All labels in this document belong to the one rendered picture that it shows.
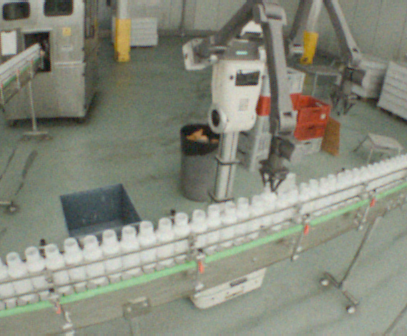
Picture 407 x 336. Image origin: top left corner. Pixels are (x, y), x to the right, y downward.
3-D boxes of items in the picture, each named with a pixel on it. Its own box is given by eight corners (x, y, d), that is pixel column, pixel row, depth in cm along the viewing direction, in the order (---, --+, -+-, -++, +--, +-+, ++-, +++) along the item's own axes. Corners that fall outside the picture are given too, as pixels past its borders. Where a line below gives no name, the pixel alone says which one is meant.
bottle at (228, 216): (235, 244, 117) (242, 208, 108) (221, 249, 114) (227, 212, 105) (226, 234, 121) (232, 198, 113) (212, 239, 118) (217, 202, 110)
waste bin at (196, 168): (188, 210, 295) (193, 146, 261) (168, 184, 327) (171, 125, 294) (230, 199, 315) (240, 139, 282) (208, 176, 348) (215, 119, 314)
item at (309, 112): (296, 126, 379) (300, 109, 367) (274, 113, 407) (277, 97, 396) (328, 121, 409) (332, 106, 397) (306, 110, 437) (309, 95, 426)
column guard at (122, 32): (116, 62, 770) (117, 19, 713) (112, 59, 799) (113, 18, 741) (131, 61, 788) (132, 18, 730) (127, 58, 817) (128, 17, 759)
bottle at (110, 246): (100, 271, 99) (94, 233, 90) (114, 262, 103) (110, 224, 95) (112, 281, 96) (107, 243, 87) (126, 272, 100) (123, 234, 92)
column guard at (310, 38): (305, 65, 994) (311, 32, 936) (297, 62, 1022) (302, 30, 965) (313, 65, 1012) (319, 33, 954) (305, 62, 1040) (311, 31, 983)
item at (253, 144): (253, 155, 351) (256, 136, 339) (229, 140, 378) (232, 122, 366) (290, 145, 383) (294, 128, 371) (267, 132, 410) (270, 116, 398)
